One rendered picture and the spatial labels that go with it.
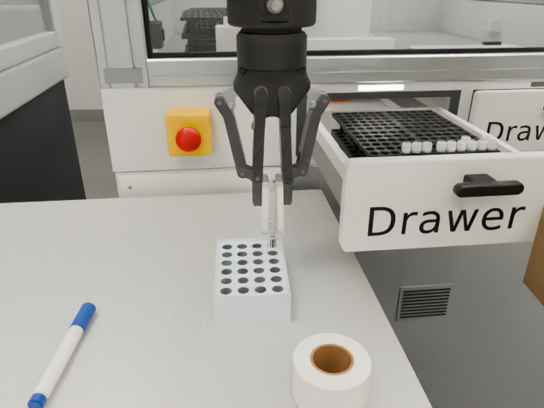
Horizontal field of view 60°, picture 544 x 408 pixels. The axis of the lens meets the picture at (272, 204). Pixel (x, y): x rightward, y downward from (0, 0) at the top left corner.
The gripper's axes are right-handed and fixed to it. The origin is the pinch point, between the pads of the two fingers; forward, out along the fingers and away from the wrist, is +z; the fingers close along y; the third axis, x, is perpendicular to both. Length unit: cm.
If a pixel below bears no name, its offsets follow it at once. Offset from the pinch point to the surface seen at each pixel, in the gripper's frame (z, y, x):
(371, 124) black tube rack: -4.5, 17.1, 18.5
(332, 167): -1.8, 8.8, 7.1
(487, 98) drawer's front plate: -6.3, 39.8, 26.9
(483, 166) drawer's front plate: -6.4, 22.9, -5.7
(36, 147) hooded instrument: 19, -63, 84
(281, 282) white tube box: 5.9, 0.4, -8.4
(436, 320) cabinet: 44, 39, 29
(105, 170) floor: 85, -91, 238
